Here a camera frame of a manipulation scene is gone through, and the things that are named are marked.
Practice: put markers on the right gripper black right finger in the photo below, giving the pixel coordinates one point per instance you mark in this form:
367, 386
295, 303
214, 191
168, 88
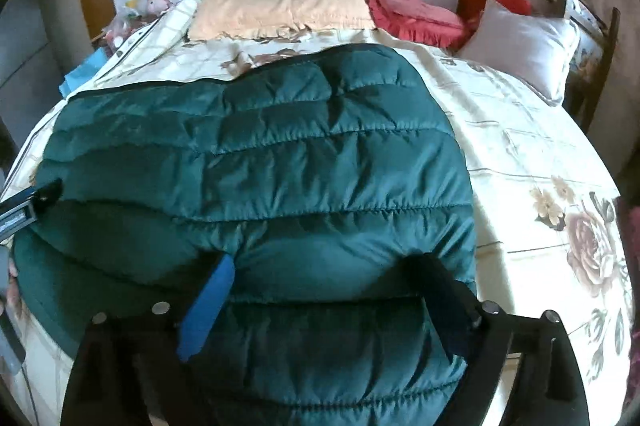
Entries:
480, 333

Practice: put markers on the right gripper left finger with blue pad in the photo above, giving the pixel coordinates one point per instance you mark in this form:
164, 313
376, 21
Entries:
180, 336

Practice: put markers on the dark green quilted jacket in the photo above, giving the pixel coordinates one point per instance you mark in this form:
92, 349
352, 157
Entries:
317, 175

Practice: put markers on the grey refrigerator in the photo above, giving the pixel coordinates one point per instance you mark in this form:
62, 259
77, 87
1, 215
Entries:
30, 74

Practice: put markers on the blue paper bag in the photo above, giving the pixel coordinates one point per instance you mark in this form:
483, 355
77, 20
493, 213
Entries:
83, 72

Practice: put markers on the plush doll with red hat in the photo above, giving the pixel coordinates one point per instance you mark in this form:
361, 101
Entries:
157, 7

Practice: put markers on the peach ruffled pillow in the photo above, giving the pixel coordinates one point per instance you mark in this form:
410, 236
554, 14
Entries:
259, 19

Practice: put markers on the white satin pillow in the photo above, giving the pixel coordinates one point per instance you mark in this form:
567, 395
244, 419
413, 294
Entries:
536, 50

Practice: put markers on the wooden chair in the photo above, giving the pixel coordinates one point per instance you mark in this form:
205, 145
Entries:
592, 59

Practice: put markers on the red ruffled heart pillow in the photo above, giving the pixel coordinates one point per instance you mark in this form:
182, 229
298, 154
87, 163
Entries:
417, 21

